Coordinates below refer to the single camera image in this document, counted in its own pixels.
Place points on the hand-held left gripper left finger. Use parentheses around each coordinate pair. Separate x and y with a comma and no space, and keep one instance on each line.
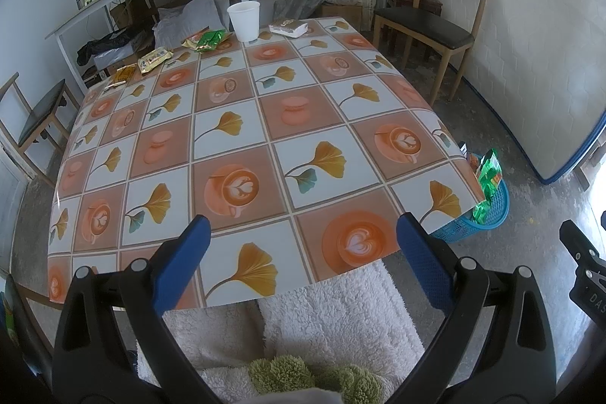
(182,262)

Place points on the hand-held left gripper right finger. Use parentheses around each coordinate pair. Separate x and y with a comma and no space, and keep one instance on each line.
(421,262)

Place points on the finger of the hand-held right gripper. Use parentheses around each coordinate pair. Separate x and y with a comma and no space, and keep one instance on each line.
(580,245)

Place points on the blue plastic basket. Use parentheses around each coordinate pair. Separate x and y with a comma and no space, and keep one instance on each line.
(497,214)

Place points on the green fluffy cloth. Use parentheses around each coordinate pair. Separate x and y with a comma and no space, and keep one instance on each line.
(284,378)

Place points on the leaf and coffee patterned tablecloth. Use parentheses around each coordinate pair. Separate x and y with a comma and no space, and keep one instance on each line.
(293,120)

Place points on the small yellow snack packet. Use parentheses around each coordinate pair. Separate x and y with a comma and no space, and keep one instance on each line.
(123,75)

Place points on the yellow white snack packet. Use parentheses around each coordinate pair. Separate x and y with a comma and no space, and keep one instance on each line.
(154,60)

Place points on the wooden chair with straight backrest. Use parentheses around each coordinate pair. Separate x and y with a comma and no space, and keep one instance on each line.
(42,110)

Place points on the green yellow snack packet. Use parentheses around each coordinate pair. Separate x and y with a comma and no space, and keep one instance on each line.
(206,40)

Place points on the white mattress with blue edge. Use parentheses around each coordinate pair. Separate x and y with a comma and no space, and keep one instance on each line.
(521,30)

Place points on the black bag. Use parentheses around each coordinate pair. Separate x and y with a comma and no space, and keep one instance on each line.
(104,44)

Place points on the wooden chair with curved backrest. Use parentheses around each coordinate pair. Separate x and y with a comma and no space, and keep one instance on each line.
(426,25)

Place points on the white paper cup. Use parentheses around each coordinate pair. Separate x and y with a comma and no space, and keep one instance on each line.
(244,23)

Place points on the white pillow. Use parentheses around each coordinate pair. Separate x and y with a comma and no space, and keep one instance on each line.
(189,13)

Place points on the brown cardboard box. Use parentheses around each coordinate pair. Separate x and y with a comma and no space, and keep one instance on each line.
(128,11)

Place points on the white tissue pack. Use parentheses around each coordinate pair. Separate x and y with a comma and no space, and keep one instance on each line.
(288,27)

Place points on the grey plastic bag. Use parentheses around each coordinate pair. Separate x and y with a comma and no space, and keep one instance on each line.
(300,1)

